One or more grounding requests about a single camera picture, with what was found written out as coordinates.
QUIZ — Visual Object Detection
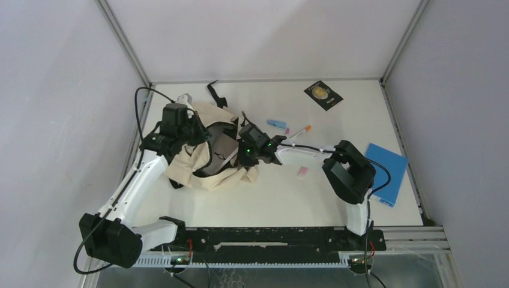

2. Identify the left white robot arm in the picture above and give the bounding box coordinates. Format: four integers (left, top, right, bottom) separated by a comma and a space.
79, 101, 209, 268

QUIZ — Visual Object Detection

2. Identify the black booklet with gold emblem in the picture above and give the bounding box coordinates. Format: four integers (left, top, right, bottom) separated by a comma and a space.
304, 80, 344, 111

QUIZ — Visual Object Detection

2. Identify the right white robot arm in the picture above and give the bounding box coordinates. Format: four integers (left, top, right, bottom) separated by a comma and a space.
236, 123, 376, 250

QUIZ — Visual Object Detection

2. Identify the orange marker pen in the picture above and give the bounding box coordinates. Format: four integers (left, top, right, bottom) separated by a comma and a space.
289, 125, 311, 141

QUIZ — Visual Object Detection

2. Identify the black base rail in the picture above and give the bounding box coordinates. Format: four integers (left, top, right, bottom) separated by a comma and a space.
155, 227, 387, 265

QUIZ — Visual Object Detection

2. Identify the beige canvas student bag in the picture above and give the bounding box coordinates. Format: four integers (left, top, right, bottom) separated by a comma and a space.
163, 82, 259, 191

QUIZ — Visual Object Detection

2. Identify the grey and white book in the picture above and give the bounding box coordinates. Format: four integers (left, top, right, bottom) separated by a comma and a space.
203, 124, 238, 176

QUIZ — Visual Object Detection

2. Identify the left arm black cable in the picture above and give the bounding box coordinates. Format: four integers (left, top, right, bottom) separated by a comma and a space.
73, 86, 176, 276

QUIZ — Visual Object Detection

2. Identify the pink highlighter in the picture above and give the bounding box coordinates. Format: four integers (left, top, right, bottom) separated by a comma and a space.
298, 167, 309, 178

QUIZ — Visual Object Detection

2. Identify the blue notebook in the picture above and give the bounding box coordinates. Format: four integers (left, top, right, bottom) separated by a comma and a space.
365, 143, 408, 208

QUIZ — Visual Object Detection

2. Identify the light blue eraser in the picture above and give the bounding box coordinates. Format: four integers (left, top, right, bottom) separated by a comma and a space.
267, 119, 287, 129

